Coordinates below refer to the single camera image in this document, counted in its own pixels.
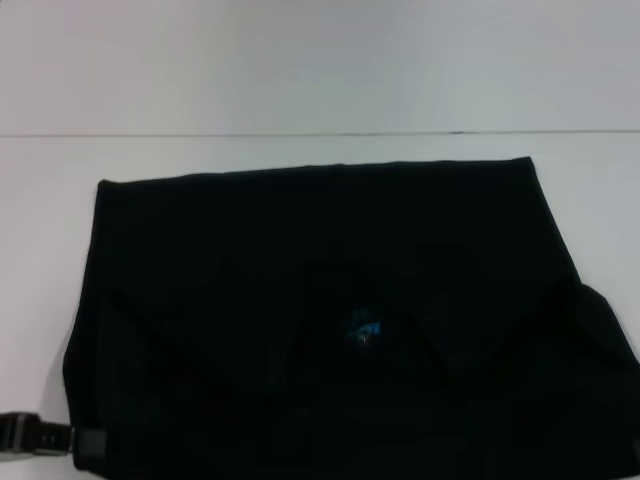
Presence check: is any black shirt with white print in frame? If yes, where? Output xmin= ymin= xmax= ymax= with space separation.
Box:
xmin=62 ymin=156 xmax=640 ymax=480

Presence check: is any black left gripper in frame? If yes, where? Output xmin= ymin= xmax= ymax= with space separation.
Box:
xmin=0 ymin=412 xmax=109 ymax=459

